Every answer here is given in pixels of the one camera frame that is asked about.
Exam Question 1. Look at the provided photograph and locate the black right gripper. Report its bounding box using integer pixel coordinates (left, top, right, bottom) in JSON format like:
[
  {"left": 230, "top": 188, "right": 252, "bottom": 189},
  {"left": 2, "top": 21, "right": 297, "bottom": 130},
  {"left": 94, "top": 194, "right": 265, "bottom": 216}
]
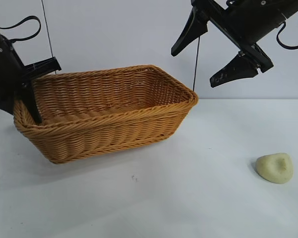
[{"left": 171, "top": 0, "right": 287, "bottom": 88}]

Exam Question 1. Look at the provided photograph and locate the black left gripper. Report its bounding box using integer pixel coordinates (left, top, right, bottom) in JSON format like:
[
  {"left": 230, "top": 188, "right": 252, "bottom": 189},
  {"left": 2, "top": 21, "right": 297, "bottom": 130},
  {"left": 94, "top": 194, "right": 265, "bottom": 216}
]
[{"left": 0, "top": 17, "right": 62, "bottom": 124}]

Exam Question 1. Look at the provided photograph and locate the brown woven wicker basket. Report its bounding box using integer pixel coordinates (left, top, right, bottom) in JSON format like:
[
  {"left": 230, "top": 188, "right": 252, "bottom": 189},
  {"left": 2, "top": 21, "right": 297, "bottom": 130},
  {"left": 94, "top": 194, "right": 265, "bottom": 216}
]
[{"left": 13, "top": 64, "right": 199, "bottom": 165}]

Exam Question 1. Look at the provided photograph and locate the pale yellow egg yolk pastry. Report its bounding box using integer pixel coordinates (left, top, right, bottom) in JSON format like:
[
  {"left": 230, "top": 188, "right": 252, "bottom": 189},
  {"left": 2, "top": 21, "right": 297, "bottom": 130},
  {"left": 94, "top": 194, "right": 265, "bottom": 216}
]
[{"left": 255, "top": 152, "right": 295, "bottom": 184}]

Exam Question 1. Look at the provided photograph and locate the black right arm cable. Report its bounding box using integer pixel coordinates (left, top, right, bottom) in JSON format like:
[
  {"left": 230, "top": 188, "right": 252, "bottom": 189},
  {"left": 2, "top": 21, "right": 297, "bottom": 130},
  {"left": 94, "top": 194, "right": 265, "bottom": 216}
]
[{"left": 276, "top": 4, "right": 298, "bottom": 50}]

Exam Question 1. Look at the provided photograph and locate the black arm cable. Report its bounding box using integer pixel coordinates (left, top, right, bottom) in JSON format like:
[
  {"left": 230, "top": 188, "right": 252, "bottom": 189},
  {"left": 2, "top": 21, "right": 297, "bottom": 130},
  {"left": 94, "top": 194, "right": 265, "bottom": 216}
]
[
  {"left": 0, "top": 15, "right": 42, "bottom": 42},
  {"left": 276, "top": 4, "right": 298, "bottom": 50}
]

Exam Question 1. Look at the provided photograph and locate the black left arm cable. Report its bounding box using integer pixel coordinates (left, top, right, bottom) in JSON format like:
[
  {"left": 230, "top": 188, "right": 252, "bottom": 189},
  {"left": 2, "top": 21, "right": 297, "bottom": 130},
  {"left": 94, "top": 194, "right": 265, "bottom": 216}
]
[{"left": 0, "top": 15, "right": 42, "bottom": 42}]

